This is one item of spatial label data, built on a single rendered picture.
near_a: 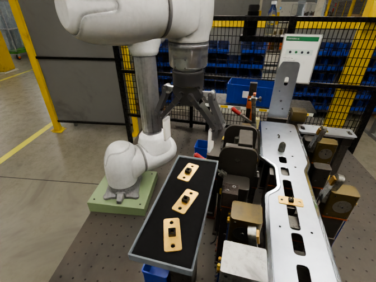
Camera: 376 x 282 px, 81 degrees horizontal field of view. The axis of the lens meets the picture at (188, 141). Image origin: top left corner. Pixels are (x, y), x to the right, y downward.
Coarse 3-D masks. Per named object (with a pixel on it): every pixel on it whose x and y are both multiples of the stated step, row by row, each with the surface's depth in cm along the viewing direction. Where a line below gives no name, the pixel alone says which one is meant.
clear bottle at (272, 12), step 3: (273, 3) 140; (273, 6) 141; (270, 9) 142; (273, 9) 141; (276, 9) 142; (267, 12) 144; (270, 12) 142; (273, 12) 141; (276, 12) 142; (267, 15) 144; (270, 15) 142; (273, 15) 142; (276, 15) 143; (267, 21) 145; (270, 21) 144; (273, 21) 144; (267, 24) 146; (270, 24) 145; (273, 24) 145; (267, 30) 147; (270, 30) 146; (273, 30) 147; (264, 33) 150; (267, 33) 148; (270, 33) 147; (273, 33) 148
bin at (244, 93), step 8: (232, 80) 160; (240, 80) 158; (248, 80) 156; (256, 80) 155; (232, 88) 147; (240, 88) 146; (248, 88) 144; (264, 88) 140; (272, 88) 138; (232, 96) 150; (240, 96) 148; (256, 96) 145; (264, 96) 143; (256, 104) 147; (264, 104) 145
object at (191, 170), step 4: (188, 164) 71; (192, 164) 71; (184, 168) 70; (188, 168) 68; (192, 168) 70; (196, 168) 70; (184, 172) 68; (188, 172) 67; (192, 172) 68; (180, 176) 66; (184, 176) 67; (188, 176) 66; (184, 180) 65; (188, 180) 65
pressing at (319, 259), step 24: (264, 144) 112; (288, 144) 112; (288, 168) 96; (312, 192) 84; (264, 216) 74; (312, 216) 74; (288, 240) 66; (312, 240) 66; (288, 264) 60; (312, 264) 60
